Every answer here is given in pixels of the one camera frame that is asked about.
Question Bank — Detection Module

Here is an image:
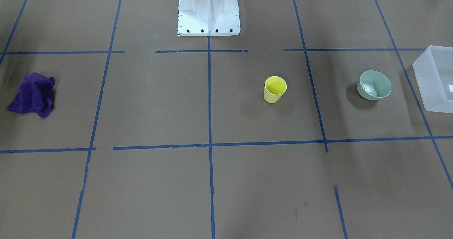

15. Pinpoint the yellow plastic cup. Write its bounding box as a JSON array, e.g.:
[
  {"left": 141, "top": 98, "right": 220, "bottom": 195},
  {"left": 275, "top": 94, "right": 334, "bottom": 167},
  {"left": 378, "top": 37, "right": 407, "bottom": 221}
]
[{"left": 263, "top": 76, "right": 287, "bottom": 104}]

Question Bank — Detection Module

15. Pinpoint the green plastic bowl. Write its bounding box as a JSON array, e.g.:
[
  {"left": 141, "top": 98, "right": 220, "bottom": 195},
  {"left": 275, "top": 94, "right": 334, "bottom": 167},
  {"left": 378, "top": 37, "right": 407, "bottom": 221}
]
[{"left": 356, "top": 70, "right": 392, "bottom": 101}]

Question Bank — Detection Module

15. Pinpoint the purple cloth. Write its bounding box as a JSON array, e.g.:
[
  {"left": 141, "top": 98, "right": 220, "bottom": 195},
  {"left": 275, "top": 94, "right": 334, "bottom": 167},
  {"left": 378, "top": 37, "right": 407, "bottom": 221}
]
[{"left": 7, "top": 72, "right": 56, "bottom": 118}]

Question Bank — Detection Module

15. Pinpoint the translucent plastic storage box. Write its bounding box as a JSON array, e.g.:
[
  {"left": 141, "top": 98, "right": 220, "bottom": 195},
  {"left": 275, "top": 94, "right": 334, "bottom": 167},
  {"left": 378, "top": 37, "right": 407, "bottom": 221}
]
[{"left": 412, "top": 45, "right": 453, "bottom": 113}]

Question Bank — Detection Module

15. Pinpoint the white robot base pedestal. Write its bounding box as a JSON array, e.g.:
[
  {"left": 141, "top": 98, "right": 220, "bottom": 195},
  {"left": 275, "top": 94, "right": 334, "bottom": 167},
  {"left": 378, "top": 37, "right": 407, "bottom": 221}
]
[{"left": 177, "top": 0, "right": 241, "bottom": 36}]

